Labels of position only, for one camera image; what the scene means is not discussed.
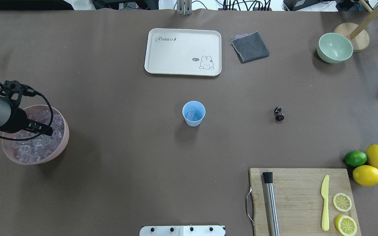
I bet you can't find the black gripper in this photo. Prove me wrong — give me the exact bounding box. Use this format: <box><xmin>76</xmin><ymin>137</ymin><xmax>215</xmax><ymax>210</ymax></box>
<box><xmin>10</xmin><ymin>108</ymin><xmax>53</xmax><ymax>136</ymax></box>

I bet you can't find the lemon half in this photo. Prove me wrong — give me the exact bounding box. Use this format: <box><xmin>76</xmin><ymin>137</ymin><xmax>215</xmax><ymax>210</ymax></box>
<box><xmin>332</xmin><ymin>192</ymin><xmax>352</xmax><ymax>212</ymax></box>
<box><xmin>335</xmin><ymin>215</ymin><xmax>358</xmax><ymax>236</ymax></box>

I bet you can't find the green lime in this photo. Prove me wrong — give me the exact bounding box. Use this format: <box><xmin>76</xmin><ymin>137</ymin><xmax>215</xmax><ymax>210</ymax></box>
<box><xmin>344</xmin><ymin>150</ymin><xmax>368</xmax><ymax>167</ymax></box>

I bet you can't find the grey folded cloth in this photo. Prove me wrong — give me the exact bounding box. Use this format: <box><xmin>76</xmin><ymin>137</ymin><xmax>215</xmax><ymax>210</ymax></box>
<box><xmin>231</xmin><ymin>31</ymin><xmax>270</xmax><ymax>63</ymax></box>

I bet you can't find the wooden cup tree stand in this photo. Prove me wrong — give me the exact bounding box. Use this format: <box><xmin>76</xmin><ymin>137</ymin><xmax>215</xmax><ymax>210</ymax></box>
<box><xmin>334</xmin><ymin>0</ymin><xmax>378</xmax><ymax>53</ymax></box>

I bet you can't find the steel muddler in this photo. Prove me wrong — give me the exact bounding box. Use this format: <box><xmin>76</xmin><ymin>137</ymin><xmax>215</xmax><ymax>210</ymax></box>
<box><xmin>262</xmin><ymin>172</ymin><xmax>280</xmax><ymax>236</ymax></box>

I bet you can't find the whole lemon lower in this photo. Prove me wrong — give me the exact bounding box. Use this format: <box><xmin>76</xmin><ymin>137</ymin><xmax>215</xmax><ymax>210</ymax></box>
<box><xmin>352</xmin><ymin>165</ymin><xmax>378</xmax><ymax>187</ymax></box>

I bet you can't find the black camera cable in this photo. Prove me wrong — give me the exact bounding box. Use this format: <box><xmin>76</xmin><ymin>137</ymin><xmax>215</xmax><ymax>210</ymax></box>
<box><xmin>0</xmin><ymin>90</ymin><xmax>54</xmax><ymax>141</ymax></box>

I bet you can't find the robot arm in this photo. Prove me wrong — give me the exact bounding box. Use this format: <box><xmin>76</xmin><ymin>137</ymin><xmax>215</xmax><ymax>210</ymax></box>
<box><xmin>0</xmin><ymin>90</ymin><xmax>54</xmax><ymax>142</ymax></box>

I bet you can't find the bamboo cutting board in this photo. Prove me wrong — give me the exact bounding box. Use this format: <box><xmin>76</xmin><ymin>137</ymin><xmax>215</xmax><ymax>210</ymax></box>
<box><xmin>249</xmin><ymin>168</ymin><xmax>354</xmax><ymax>236</ymax></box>

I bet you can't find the aluminium frame post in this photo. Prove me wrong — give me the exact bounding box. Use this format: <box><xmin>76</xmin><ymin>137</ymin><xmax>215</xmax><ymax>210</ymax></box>
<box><xmin>176</xmin><ymin>0</ymin><xmax>192</xmax><ymax>15</ymax></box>

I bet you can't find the cream rabbit tray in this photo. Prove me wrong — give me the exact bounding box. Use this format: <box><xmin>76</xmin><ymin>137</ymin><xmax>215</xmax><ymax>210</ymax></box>
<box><xmin>144</xmin><ymin>28</ymin><xmax>222</xmax><ymax>76</ymax></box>

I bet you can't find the mint green bowl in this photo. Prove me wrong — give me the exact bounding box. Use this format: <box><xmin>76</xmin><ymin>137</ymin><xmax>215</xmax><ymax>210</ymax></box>
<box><xmin>317</xmin><ymin>33</ymin><xmax>353</xmax><ymax>63</ymax></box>

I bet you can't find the yellow plastic knife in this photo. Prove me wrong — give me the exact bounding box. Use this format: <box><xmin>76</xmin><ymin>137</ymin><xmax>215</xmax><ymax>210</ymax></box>
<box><xmin>321</xmin><ymin>175</ymin><xmax>330</xmax><ymax>231</ymax></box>

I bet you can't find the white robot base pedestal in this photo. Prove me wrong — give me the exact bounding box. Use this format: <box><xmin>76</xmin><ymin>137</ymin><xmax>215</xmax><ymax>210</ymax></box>
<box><xmin>139</xmin><ymin>225</ymin><xmax>226</xmax><ymax>236</ymax></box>

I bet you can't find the light blue plastic cup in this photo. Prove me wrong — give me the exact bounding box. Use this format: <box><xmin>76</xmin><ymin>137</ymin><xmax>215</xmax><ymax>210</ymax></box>
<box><xmin>182</xmin><ymin>101</ymin><xmax>206</xmax><ymax>127</ymax></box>

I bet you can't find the lemon half near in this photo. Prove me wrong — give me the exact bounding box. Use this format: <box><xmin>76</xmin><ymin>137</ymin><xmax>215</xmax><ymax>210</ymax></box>
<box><xmin>335</xmin><ymin>215</ymin><xmax>358</xmax><ymax>236</ymax></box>

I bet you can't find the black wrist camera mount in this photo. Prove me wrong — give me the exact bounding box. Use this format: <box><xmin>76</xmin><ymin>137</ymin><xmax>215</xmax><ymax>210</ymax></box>
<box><xmin>0</xmin><ymin>80</ymin><xmax>38</xmax><ymax>109</ymax></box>

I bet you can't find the pink bowl of ice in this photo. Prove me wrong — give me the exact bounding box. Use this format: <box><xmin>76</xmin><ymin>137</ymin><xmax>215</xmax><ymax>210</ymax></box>
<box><xmin>2</xmin><ymin>108</ymin><xmax>69</xmax><ymax>165</ymax></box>

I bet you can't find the lemon half far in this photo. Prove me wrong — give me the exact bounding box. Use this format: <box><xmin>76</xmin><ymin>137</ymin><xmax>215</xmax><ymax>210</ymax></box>
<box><xmin>332</xmin><ymin>192</ymin><xmax>352</xmax><ymax>212</ymax></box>

